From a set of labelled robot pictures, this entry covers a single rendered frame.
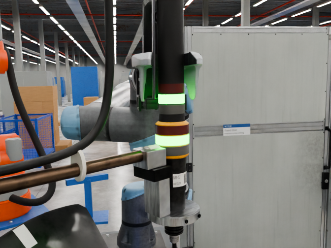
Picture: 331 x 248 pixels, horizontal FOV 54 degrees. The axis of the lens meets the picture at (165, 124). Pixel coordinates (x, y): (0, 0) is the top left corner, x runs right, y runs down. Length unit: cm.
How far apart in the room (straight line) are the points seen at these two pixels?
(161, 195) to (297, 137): 223
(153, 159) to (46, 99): 804
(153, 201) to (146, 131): 26
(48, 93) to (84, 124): 770
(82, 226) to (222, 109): 190
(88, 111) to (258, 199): 203
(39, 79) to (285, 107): 928
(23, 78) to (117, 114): 1049
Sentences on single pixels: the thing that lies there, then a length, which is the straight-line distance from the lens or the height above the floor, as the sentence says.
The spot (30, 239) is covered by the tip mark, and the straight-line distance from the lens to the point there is 48.
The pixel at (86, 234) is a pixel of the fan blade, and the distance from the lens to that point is 52.
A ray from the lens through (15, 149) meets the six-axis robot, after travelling 428.
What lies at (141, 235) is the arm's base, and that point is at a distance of 126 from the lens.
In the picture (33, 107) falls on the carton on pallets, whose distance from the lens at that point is 848.
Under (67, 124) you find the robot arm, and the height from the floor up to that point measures 155.
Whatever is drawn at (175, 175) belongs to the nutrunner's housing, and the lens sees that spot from 42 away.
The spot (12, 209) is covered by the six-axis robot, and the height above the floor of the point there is 16.
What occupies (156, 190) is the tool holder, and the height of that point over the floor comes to 150.
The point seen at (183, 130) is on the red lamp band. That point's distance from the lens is 41.
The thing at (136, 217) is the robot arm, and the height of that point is 114.
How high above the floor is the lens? 163
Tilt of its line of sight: 7 degrees down
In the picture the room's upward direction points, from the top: 1 degrees counter-clockwise
